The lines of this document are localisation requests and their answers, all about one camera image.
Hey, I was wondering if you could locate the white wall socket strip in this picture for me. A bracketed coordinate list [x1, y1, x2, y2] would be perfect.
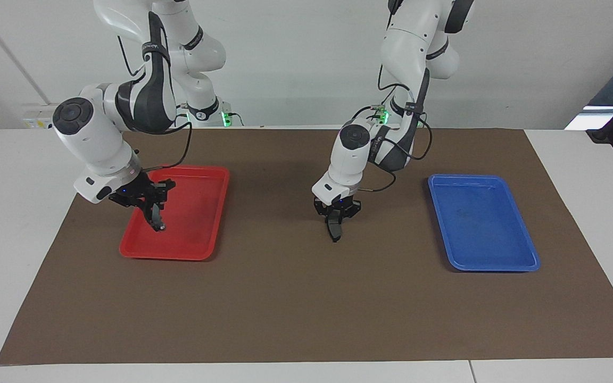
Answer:
[23, 109, 55, 131]

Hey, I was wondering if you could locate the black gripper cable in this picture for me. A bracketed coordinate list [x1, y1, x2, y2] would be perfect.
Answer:
[142, 109, 194, 172]
[359, 64, 434, 193]

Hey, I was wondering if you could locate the red plastic tray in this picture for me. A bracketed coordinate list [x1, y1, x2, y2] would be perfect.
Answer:
[119, 165, 231, 262]

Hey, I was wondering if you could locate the brown table mat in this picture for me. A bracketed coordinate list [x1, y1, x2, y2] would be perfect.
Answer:
[0, 128, 613, 365]

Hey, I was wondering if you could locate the blue plastic tray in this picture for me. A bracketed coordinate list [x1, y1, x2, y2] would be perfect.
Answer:
[427, 173, 541, 273]

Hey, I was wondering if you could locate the black right arm strap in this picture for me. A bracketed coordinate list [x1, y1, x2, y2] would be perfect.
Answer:
[142, 40, 172, 68]

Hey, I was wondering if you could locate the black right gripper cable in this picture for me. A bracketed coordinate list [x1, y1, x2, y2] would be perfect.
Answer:
[142, 109, 194, 172]

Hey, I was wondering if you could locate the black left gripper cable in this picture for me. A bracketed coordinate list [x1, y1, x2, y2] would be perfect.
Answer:
[359, 64, 434, 193]

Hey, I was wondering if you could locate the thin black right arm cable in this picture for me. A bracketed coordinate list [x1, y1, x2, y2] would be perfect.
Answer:
[117, 33, 144, 78]

